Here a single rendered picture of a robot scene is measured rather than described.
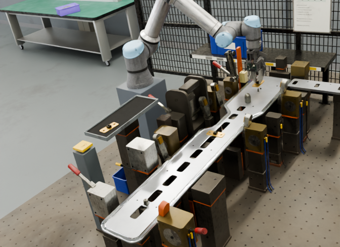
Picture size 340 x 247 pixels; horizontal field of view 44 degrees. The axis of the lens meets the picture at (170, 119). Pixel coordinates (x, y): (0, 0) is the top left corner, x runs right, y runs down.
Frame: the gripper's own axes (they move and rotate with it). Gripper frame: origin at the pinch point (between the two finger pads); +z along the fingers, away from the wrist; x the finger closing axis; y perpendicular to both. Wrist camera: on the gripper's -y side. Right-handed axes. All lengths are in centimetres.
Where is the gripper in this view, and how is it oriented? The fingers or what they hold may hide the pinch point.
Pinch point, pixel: (258, 80)
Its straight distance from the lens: 227.6
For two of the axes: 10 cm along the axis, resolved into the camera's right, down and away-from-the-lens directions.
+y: -5.7, 4.9, -6.6
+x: 8.1, 1.7, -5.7
